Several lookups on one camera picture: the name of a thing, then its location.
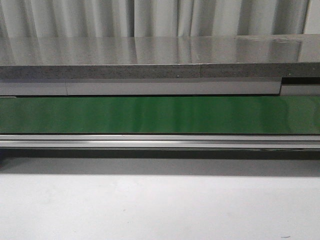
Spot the green conveyor belt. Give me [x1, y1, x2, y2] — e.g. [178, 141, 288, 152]
[0, 96, 320, 135]

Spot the grey stone worktop slab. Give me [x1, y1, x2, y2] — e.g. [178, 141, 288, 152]
[0, 34, 320, 79]

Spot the white pleated curtain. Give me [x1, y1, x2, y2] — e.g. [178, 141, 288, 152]
[0, 0, 320, 38]

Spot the grey rear conveyor rail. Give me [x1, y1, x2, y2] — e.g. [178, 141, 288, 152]
[0, 77, 320, 96]

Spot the aluminium front conveyor rail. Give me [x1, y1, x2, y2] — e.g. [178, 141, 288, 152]
[0, 134, 320, 150]

